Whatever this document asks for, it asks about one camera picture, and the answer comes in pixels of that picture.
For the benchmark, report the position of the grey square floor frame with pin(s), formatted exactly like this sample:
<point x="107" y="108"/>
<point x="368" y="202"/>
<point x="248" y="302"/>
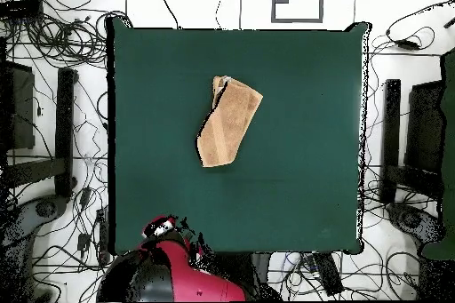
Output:
<point x="321" y="1"/>

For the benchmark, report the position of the black monitor panel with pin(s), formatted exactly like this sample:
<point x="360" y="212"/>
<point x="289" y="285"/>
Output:
<point x="21" y="107"/>
<point x="424" y="125"/>

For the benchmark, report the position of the grey round stand base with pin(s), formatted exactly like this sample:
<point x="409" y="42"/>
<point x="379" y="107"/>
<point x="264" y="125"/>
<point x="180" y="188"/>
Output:
<point x="414" y="223"/>
<point x="25" y="221"/>

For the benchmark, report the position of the black upright stand bar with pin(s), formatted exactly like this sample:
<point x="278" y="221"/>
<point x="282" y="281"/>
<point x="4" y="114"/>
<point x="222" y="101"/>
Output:
<point x="64" y="132"/>
<point x="390" y="139"/>

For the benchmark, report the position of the black power adapter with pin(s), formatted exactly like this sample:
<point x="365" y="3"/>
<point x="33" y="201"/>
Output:
<point x="407" y="44"/>

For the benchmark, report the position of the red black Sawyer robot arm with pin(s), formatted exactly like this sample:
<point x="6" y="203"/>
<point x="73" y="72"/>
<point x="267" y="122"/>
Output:
<point x="193" y="281"/>

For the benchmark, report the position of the black box device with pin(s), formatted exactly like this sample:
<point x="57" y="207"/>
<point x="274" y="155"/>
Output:
<point x="21" y="7"/>

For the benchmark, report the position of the tan folded towel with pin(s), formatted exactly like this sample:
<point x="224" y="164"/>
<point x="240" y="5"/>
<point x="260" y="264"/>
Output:
<point x="227" y="121"/>

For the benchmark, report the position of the dark green table cloth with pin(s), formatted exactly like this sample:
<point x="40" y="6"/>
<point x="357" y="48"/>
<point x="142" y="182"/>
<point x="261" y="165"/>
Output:
<point x="302" y="175"/>

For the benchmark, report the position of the black power strip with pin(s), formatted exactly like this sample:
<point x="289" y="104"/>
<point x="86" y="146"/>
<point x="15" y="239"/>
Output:
<point x="327" y="272"/>

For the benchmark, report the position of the green cloth sheet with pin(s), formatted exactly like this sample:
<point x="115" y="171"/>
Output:
<point x="448" y="161"/>

